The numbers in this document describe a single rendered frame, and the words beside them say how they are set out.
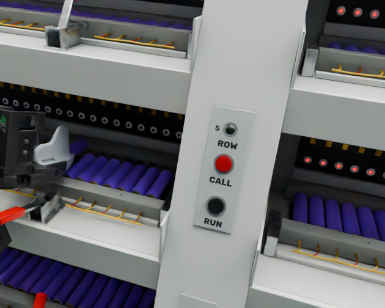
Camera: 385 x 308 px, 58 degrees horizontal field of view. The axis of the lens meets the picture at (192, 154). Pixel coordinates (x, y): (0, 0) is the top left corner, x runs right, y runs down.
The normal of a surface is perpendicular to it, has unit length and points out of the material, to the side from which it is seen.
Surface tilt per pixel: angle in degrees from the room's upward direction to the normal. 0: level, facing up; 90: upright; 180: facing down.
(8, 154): 91
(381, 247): 20
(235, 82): 90
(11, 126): 91
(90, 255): 111
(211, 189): 90
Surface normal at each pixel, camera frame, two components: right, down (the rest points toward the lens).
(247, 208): -0.23, 0.11
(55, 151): 0.95, 0.21
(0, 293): 0.07, -0.88
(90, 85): -0.28, 0.44
